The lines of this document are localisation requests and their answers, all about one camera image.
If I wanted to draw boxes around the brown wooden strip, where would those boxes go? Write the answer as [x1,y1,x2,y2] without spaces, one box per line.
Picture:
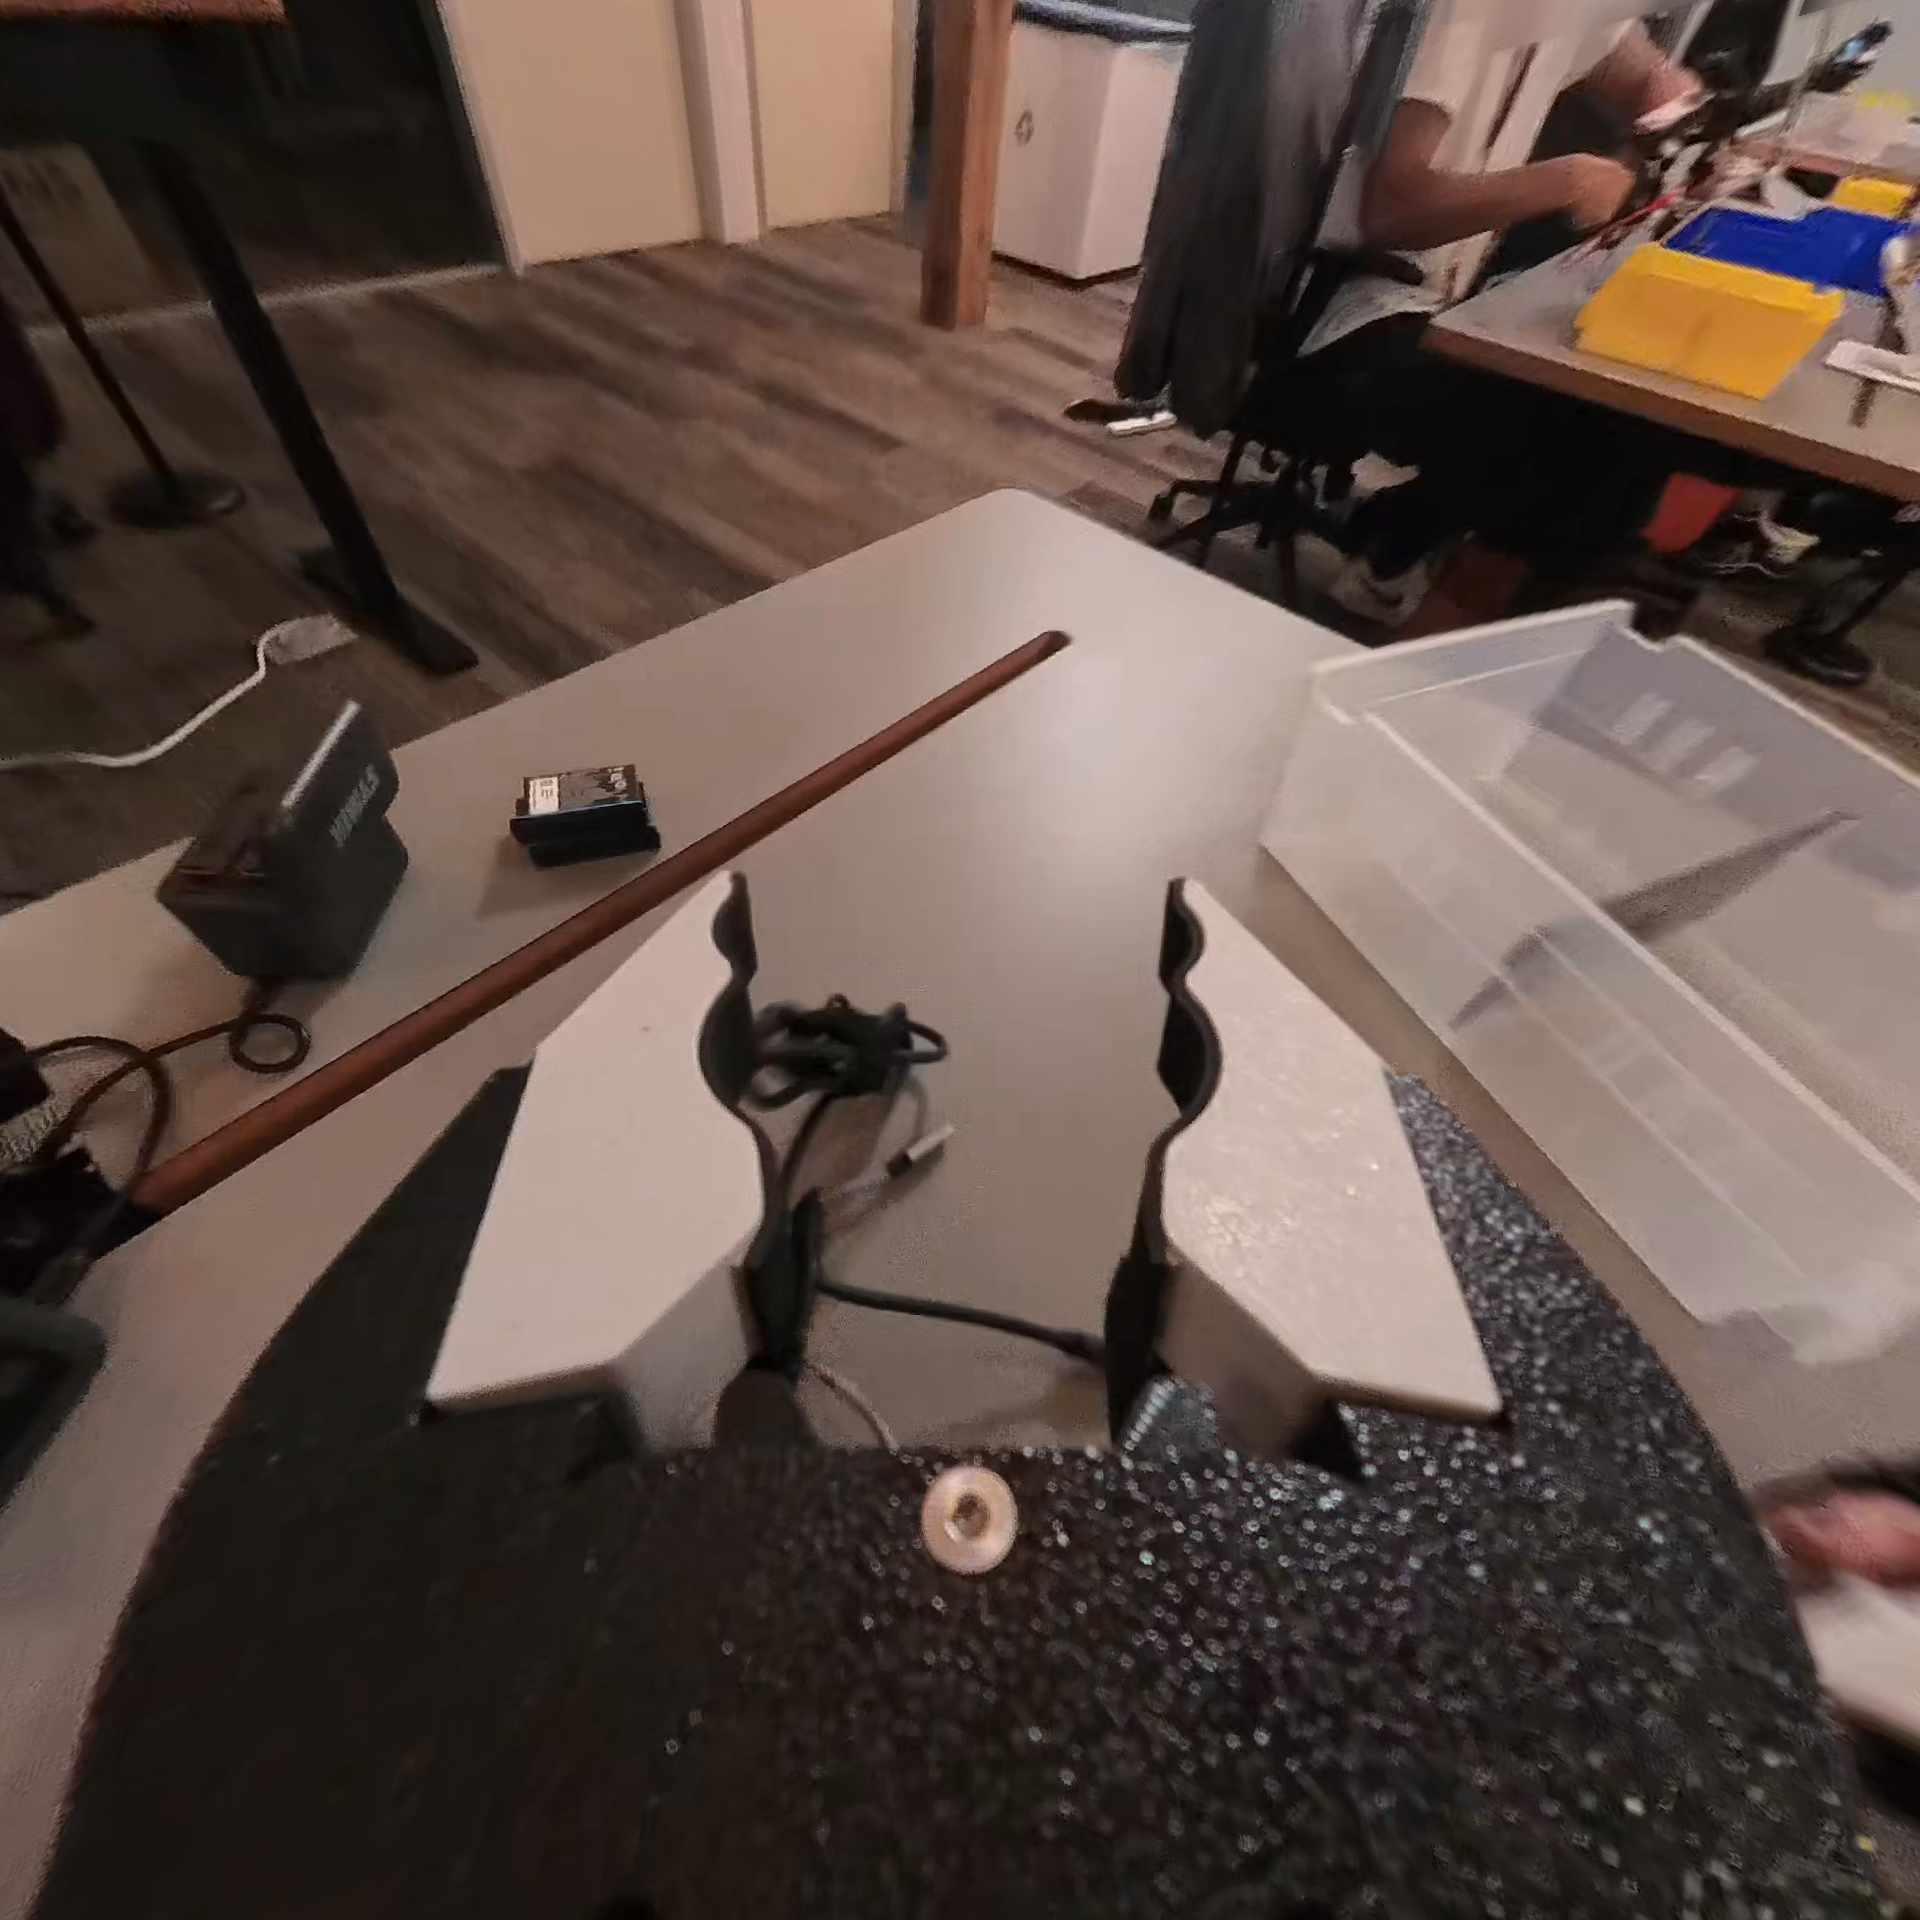
[132,631,1072,1216]

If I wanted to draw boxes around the blue storage bin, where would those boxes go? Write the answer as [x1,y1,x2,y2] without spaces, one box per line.
[1656,201,1920,299]

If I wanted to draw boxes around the grey braided usb-c cable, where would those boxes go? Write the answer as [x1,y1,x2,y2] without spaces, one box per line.
[796,1122,958,1450]

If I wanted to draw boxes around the white floor cable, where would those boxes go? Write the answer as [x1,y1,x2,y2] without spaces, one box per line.
[0,613,361,777]

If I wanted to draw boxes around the black power station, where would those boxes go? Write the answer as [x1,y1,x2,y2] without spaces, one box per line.
[158,701,409,985]

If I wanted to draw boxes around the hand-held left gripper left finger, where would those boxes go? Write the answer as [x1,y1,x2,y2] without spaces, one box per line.
[422,871,825,1457]

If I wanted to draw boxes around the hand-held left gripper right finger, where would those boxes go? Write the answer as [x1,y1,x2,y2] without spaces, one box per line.
[1104,876,1508,1461]

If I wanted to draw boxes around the black round base stand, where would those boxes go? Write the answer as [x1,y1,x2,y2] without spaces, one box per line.
[0,195,248,531]

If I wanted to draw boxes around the person's right hand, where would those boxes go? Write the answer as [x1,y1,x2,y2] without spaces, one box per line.
[1765,1489,1920,1593]

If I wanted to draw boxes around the small black battery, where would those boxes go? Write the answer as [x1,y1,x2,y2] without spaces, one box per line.
[507,762,665,873]

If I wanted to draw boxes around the wooden post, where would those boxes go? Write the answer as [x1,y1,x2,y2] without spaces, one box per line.
[919,0,1016,333]

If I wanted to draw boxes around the grey work desk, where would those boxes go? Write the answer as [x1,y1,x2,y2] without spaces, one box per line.
[1421,141,1920,505]

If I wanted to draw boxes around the grey jacket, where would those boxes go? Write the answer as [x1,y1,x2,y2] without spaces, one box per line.
[1117,0,1427,437]

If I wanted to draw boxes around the black usb cable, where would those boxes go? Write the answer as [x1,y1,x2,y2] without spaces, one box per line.
[744,997,1115,1370]

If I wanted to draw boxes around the clear plastic bin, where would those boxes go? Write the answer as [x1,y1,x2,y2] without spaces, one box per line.
[1256,597,1920,1370]

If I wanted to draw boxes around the black-legged desk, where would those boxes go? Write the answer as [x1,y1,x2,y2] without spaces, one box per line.
[0,0,481,677]

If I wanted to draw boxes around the black office chair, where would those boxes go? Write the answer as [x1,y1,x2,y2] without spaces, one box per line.
[1147,241,1448,618]

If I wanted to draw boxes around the large yellow bin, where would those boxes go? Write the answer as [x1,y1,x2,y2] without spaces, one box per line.
[1573,241,1849,403]

